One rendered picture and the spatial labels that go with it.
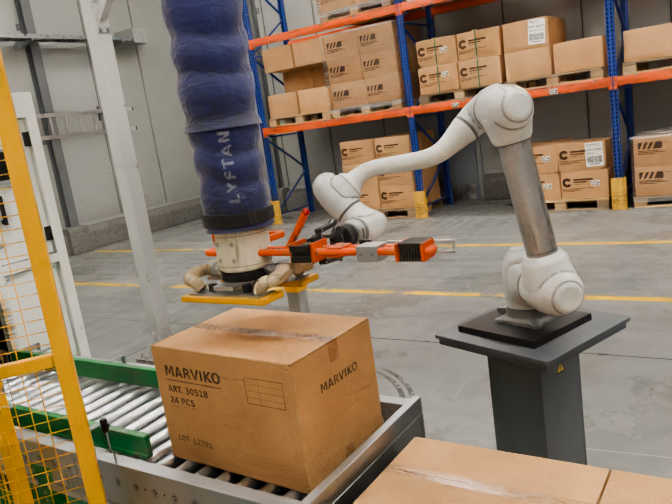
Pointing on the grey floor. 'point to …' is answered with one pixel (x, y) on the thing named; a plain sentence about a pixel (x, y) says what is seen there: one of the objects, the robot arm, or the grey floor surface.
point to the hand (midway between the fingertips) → (312, 250)
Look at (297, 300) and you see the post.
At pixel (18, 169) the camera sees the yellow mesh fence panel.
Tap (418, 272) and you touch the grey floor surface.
